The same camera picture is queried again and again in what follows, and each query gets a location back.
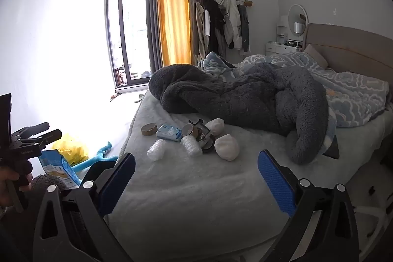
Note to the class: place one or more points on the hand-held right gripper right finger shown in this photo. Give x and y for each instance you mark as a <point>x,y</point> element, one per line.
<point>276,182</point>

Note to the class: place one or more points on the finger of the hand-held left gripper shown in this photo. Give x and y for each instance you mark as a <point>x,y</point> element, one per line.
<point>50,135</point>
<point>36,128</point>

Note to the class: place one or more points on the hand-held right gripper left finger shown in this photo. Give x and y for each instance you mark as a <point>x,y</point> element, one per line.
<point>118,180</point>

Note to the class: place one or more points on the blue and white pouch bag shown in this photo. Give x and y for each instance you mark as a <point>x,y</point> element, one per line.
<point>58,170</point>

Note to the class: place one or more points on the blue tissue packet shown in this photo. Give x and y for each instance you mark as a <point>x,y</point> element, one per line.
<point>169,132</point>

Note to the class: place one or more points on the person's left hand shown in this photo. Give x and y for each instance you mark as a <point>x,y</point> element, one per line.
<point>7,193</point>

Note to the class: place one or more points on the yellow plastic bag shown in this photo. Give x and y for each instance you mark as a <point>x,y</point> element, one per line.
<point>73,148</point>

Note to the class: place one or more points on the blue plush toy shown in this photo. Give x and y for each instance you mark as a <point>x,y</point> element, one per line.
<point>101,157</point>

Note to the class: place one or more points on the person's grey fleece clothing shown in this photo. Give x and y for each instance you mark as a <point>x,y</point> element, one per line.
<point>49,180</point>

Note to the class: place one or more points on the bubble wrap piece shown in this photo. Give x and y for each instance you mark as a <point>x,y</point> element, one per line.
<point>158,151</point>
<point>192,147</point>

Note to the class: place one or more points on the white crumpled ball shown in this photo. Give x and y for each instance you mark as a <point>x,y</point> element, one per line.
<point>215,126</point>
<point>227,147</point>

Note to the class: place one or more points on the cardboard tape roll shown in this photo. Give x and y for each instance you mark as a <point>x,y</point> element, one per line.
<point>153,127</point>

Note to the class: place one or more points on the small orange object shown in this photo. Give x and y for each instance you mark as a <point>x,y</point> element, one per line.
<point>114,96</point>

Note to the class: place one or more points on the bed with pale grey sheet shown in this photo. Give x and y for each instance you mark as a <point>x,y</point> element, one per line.
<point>199,203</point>

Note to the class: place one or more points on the grey slipper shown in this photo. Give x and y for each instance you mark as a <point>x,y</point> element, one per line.
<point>140,97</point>

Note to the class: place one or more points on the small brown tape roll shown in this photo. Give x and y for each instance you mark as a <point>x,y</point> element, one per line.
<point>193,130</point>

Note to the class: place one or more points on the dark grey fleece blanket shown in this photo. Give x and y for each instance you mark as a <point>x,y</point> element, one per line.
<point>239,99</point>

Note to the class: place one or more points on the black curved plastic piece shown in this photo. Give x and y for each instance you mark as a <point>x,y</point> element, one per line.
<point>196,122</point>

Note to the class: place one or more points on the blue cloud-print quilt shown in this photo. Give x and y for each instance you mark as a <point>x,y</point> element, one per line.
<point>353,90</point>

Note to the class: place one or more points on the beige pillow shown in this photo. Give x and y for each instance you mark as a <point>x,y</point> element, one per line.
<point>316,54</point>

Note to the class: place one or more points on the white dresser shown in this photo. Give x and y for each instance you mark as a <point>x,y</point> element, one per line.
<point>276,48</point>

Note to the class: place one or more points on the black-framed sliding window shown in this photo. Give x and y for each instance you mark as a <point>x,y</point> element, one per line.
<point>132,19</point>

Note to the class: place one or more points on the white desktop organizer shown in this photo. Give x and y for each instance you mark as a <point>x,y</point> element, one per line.
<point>281,35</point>

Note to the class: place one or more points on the beige headboard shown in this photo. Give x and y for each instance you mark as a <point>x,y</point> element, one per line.
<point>353,47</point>

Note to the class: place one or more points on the silver table lamp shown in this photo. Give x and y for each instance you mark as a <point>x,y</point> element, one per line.
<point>298,28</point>

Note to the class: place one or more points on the grey jacket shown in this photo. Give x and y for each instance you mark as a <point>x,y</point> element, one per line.
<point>244,28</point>

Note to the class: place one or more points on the white jacket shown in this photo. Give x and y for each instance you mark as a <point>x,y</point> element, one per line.
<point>231,22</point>

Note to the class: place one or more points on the beige coat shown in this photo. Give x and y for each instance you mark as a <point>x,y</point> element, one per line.
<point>200,28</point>

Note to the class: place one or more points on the yellow curtain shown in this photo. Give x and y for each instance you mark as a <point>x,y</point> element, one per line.
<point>173,4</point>

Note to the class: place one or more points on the white clothes rack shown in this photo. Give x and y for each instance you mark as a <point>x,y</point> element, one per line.
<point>248,2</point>

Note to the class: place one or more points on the white plastic frame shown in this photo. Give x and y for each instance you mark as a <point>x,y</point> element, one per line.
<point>374,216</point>

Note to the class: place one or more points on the round wall mirror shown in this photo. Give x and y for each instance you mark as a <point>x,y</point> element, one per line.
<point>296,15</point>

